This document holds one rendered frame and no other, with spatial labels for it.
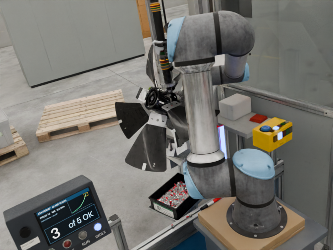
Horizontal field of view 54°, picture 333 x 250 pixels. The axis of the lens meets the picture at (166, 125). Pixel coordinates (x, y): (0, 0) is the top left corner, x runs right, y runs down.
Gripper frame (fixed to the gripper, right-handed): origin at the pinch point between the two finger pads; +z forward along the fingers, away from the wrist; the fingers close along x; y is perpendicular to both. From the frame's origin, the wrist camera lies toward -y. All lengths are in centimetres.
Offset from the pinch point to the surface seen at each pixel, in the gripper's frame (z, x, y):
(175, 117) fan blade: -12.9, -5.1, 33.3
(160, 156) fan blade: -7, -13, 53
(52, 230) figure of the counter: -47, -72, 33
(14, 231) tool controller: -46, -80, 29
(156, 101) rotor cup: 1.2, -6.1, 28.7
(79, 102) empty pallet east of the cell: 342, 37, 135
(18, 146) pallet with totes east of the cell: 265, -65, 136
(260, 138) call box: -38, 23, 47
